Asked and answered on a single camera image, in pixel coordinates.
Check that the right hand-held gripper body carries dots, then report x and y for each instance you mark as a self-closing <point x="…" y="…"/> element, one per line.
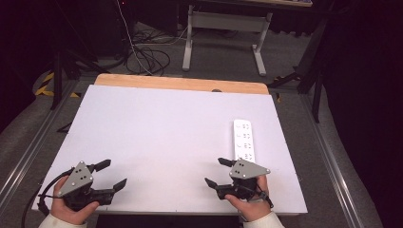
<point x="247" y="170"/>

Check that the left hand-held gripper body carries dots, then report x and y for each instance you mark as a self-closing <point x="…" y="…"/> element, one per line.
<point x="76" y="178"/>

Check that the white power strip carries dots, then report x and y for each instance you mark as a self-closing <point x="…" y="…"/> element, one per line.
<point x="244" y="139"/>

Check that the person's left hand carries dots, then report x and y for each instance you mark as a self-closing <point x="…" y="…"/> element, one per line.
<point x="63" y="212"/>

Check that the person's right hand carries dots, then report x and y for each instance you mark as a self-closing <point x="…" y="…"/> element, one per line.
<point x="253" y="209"/>

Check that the white board sheet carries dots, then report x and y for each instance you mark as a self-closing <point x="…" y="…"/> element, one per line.
<point x="164" y="136"/>

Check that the wooden table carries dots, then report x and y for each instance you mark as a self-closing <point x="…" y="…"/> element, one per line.
<point x="177" y="83"/>

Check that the yellow black floor tape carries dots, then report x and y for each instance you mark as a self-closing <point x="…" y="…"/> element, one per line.
<point x="47" y="83"/>

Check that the black tripod stand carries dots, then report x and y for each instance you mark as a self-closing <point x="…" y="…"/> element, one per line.
<point x="60" y="69"/>

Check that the black metal stand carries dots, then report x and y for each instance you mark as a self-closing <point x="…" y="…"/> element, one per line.
<point x="312" y="76"/>

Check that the dark curtain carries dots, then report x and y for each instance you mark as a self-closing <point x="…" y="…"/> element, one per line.
<point x="367" y="95"/>

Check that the aluminium floor rail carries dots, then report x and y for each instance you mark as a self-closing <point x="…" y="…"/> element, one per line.
<point x="28" y="155"/>
<point x="332" y="164"/>

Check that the white metal desk frame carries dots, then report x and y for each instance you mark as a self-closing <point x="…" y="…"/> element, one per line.
<point x="228" y="22"/>

